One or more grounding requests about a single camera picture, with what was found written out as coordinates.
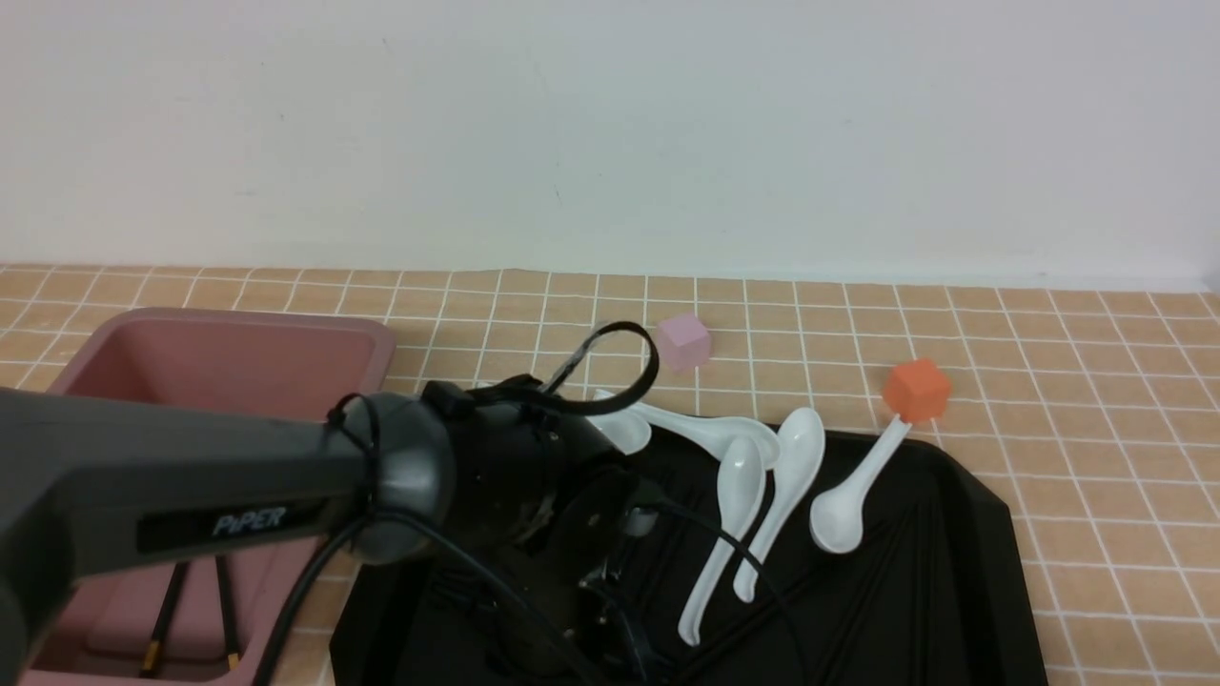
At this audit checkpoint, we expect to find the black chopstick on tray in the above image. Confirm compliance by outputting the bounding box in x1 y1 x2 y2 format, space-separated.
670 524 887 685
821 516 927 685

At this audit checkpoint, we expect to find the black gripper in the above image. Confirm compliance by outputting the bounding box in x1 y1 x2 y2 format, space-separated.
418 459 670 685

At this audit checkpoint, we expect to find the black chopstick in bin right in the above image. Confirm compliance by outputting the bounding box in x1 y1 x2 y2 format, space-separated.
214 555 242 673

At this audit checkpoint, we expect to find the white ceramic soup spoon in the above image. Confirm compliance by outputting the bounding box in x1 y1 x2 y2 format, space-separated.
611 402 781 469
586 413 651 455
677 437 765 647
749 406 826 563
809 415 913 555

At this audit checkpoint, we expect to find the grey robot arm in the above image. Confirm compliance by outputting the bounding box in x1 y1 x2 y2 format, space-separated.
2 377 661 685

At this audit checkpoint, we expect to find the black cable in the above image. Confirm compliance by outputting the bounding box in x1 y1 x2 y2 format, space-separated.
250 321 811 686

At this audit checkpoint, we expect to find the black chopstick in bin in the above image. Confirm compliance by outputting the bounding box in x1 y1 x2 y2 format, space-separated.
138 561 189 680
214 555 242 673

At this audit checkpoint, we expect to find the orange cube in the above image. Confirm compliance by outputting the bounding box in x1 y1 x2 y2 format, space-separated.
882 356 953 424

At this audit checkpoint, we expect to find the pink translucent cube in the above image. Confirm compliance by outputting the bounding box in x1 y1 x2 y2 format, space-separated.
654 312 712 374

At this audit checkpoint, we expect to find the black chopstick in bin left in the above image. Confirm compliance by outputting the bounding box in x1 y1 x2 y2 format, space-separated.
138 561 189 680

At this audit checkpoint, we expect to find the pink plastic bin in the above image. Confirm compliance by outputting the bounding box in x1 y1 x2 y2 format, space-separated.
22 308 397 685

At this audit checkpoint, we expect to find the black plastic tray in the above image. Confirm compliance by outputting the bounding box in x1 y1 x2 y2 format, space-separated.
329 426 1049 686

